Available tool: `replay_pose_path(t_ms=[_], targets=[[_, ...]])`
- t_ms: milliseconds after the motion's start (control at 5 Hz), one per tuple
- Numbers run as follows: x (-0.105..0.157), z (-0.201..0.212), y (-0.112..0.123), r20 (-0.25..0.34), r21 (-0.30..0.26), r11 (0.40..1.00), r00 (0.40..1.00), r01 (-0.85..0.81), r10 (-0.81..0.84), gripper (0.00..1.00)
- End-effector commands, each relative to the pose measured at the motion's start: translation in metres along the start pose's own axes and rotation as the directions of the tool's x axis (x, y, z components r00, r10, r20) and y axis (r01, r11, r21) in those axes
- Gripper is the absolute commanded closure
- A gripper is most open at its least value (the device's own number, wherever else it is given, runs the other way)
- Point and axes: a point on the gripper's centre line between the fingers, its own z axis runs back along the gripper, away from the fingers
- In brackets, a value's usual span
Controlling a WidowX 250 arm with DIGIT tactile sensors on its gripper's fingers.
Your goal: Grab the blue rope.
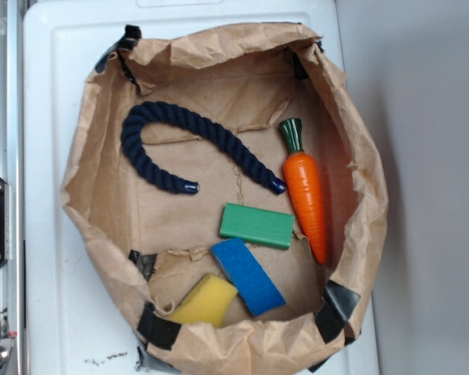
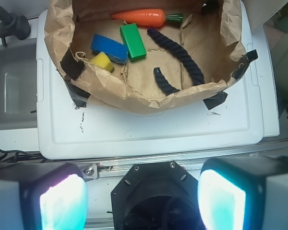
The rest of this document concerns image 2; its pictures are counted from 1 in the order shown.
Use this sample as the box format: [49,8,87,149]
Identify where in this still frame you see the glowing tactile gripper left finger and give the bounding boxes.
[0,163,88,230]

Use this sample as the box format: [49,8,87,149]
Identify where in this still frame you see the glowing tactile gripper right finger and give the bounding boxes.
[197,156,288,230]

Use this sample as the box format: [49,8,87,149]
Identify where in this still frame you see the white plastic bin lid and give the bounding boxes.
[36,1,264,160]

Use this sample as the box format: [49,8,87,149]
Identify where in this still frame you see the clear plastic bin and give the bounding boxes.
[0,38,38,131]

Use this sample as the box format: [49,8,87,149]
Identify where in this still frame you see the yellow sponge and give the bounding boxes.
[89,52,115,72]

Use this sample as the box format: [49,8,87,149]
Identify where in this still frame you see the black clamp knob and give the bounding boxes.
[0,6,31,47]

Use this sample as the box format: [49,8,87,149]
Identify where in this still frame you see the blue sponge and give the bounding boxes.
[90,34,129,65]

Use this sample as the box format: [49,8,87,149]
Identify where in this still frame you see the brown paper bag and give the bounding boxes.
[45,0,246,114]

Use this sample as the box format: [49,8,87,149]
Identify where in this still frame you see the green rectangular block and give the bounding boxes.
[120,23,147,62]

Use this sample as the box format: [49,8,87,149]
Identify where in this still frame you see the orange plastic toy carrot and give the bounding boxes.
[111,9,183,27]

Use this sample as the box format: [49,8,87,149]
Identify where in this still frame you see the black cables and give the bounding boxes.
[0,143,43,164]

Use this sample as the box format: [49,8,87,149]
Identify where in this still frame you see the aluminium frame rail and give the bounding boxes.
[76,139,288,181]

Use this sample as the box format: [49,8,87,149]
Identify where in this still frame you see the black octagonal mount plate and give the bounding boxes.
[111,161,205,230]

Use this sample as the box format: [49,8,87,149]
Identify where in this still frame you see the dark blue twisted rope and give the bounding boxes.
[147,27,205,94]

